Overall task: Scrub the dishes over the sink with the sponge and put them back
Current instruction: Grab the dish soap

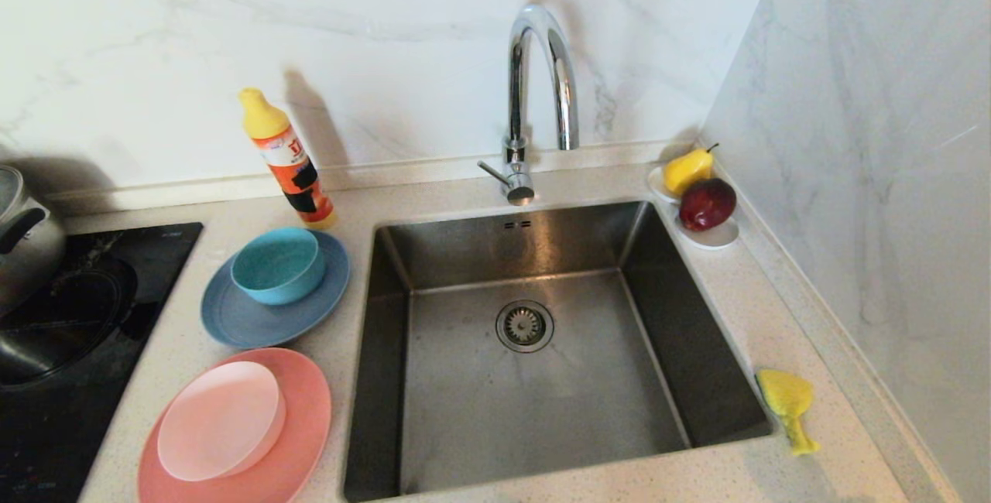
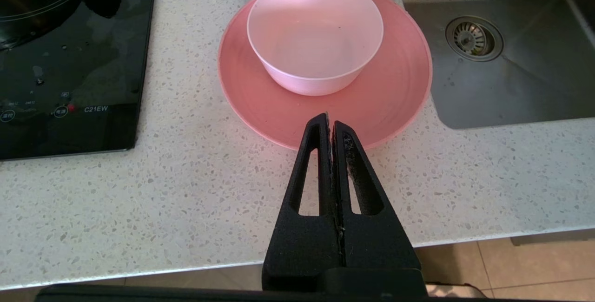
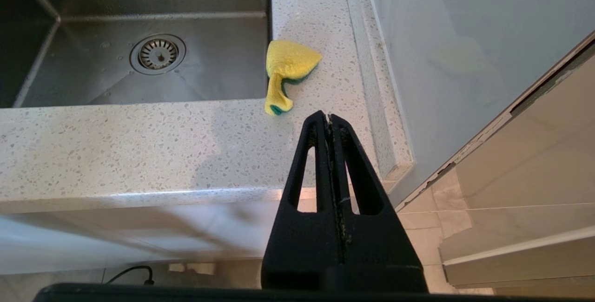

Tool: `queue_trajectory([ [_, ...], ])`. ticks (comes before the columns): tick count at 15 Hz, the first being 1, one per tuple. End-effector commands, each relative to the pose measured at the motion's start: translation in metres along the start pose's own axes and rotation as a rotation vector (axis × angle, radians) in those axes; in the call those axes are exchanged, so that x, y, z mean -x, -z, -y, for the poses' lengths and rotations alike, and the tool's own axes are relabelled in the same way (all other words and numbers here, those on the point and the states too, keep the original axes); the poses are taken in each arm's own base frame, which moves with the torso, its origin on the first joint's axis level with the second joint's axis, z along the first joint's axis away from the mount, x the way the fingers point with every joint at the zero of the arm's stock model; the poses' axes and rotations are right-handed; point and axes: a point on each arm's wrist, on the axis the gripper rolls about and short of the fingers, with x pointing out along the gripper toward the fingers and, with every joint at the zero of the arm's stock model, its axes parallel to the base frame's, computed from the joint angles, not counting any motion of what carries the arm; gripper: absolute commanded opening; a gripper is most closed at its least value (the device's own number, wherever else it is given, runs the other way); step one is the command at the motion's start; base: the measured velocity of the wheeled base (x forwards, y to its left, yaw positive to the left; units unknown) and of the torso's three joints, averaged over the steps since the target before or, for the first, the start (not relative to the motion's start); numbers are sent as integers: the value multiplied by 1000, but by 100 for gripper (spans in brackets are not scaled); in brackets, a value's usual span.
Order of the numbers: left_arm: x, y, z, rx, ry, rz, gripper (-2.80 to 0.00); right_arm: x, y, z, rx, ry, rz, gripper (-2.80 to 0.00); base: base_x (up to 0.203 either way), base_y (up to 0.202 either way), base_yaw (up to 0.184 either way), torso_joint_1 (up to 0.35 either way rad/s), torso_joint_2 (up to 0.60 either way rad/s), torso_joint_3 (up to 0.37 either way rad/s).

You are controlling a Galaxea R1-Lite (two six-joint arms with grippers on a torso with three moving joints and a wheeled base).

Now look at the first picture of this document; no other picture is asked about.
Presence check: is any orange dish soap bottle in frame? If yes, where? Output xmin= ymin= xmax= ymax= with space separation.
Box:
xmin=238 ymin=87 xmax=339 ymax=231

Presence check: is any metal sink drain strainer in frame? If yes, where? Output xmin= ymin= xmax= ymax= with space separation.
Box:
xmin=495 ymin=300 xmax=555 ymax=354

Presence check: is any stainless steel sink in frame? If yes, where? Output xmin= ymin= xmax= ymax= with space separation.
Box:
xmin=343 ymin=200 xmax=777 ymax=502

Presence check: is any yellow sponge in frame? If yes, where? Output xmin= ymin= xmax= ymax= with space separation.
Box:
xmin=756 ymin=368 xmax=820 ymax=457

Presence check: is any chrome gooseneck faucet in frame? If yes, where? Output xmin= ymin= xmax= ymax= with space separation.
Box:
xmin=477 ymin=5 xmax=581 ymax=207

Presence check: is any yellow pear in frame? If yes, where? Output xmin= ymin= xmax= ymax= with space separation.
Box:
xmin=664 ymin=142 xmax=720 ymax=197

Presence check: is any dark red apple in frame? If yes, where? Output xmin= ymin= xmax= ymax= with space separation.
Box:
xmin=679 ymin=177 xmax=738 ymax=232

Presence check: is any white fruit dish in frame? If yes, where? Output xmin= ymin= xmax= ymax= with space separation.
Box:
xmin=648 ymin=166 xmax=740 ymax=250

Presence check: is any teal bowl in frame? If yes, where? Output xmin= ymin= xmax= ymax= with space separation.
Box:
xmin=231 ymin=227 xmax=327 ymax=306

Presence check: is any large salmon pink plate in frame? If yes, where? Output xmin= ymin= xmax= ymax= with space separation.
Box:
xmin=138 ymin=347 xmax=333 ymax=503

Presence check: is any blue plate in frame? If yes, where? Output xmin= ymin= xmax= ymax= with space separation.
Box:
xmin=201 ymin=229 xmax=351 ymax=350

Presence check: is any small light pink plate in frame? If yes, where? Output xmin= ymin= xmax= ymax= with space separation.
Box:
xmin=157 ymin=361 xmax=286 ymax=483

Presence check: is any stainless steel pot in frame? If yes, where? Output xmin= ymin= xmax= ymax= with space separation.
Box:
xmin=0 ymin=165 xmax=67 ymax=318

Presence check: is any black induction cooktop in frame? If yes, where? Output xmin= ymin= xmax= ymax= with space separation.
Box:
xmin=0 ymin=222 xmax=204 ymax=503

